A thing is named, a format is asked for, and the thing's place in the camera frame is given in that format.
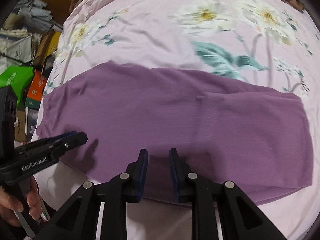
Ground purple knit pants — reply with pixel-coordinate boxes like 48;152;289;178
36;62;313;204

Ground pile of grey clothes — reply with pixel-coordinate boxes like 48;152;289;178
12;0;63;33

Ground person's left hand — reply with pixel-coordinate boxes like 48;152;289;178
0;177;42;226

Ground brown cardboard box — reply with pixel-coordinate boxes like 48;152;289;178
14;111;26;142

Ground orange cardboard box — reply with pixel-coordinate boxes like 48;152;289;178
24;70;47;109

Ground green shopping bag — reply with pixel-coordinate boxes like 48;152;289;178
0;66;34;107

